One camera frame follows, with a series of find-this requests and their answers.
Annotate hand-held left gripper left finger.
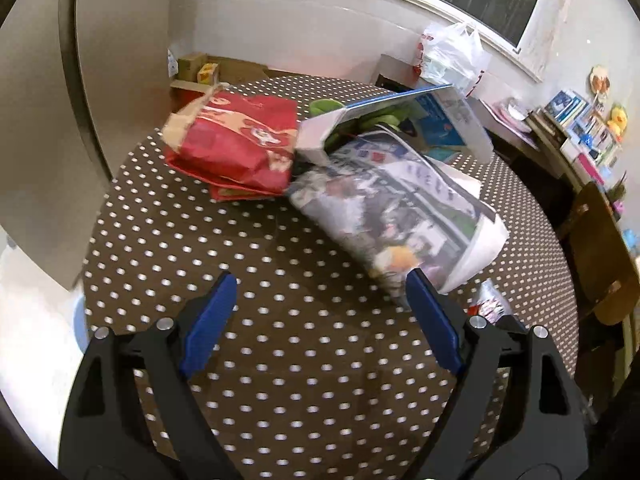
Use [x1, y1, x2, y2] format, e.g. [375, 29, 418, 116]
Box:
[59, 270, 241, 480]

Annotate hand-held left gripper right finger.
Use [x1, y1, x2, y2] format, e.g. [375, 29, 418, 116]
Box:
[405, 267, 588, 480]

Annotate printed plastic snack wrapper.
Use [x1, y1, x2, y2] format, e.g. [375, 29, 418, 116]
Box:
[467, 280, 513, 323]

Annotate newspaper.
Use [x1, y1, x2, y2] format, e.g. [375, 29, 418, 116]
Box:
[287, 130, 510, 306]

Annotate green felt leaf garland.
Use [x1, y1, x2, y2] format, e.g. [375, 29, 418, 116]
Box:
[309, 99, 401, 136]

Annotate brown polka dot tablecloth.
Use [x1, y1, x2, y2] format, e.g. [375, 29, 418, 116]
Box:
[80, 76, 581, 480]

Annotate wooden chair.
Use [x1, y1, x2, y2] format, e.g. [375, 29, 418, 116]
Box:
[557, 182, 640, 326]

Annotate red paper bag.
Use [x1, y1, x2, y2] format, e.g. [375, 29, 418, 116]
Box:
[161, 85, 301, 203]

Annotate pink placemat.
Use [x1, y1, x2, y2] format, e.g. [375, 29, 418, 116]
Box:
[480, 100, 538, 137]

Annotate white and blue printed carton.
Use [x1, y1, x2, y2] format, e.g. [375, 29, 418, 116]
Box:
[297, 84, 496, 167]

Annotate pink flat box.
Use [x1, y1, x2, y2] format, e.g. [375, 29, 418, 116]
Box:
[577, 152, 608, 186]

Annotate stacked ceramic bowls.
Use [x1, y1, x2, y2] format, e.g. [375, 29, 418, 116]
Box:
[492, 100, 531, 126]

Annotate red cardboard box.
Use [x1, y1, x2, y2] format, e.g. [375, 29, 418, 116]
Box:
[169, 54, 271, 111]

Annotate row of books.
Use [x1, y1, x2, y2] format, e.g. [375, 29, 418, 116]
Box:
[542, 89, 626, 183]

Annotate small brown cardboard box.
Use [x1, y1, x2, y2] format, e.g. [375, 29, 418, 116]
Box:
[176, 53, 208, 82]

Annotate dark wooden sideboard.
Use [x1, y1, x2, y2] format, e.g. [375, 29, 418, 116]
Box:
[372, 54, 576, 196]

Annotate white plastic bag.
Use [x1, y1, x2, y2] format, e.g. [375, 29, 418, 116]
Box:
[414, 22, 492, 98]

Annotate yellow duck toy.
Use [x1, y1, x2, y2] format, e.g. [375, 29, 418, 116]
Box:
[606, 104, 630, 143]

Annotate gold refrigerator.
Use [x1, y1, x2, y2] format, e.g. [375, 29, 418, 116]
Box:
[0, 0, 173, 293]

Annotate window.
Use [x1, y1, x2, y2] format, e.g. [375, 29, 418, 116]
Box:
[227, 0, 553, 56]

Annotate orange animal wall decoration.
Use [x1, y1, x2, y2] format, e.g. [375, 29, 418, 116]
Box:
[587, 65, 613, 93]

